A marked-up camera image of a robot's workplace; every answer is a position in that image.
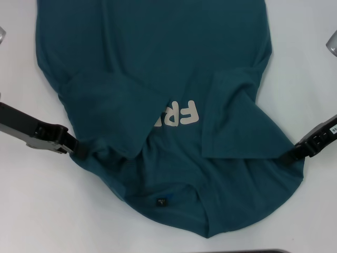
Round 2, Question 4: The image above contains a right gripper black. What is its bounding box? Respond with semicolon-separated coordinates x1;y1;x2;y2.
282;113;337;166

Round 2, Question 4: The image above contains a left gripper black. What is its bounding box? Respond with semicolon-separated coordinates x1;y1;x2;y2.
0;102;89;160

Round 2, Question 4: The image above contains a teal blue printed t-shirt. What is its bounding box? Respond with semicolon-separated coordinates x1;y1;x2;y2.
35;0;306;232

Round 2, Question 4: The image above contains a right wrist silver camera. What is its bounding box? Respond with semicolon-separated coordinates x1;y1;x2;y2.
326;31;337;56

